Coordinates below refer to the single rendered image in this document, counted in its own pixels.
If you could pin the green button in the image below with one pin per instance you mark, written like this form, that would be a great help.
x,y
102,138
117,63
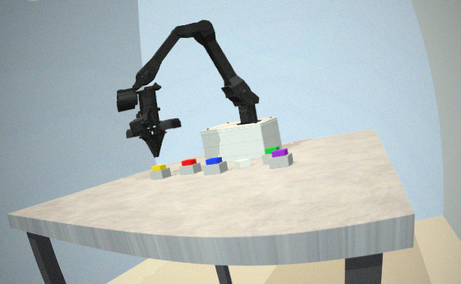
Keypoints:
x,y
268,154

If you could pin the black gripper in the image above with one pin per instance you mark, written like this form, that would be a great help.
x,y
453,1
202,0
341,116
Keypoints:
x,y
154,141

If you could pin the yellow button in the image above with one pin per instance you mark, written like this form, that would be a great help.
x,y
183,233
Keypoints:
x,y
159,172

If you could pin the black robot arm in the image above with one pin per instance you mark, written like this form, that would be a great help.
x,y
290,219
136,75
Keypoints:
x,y
235,88

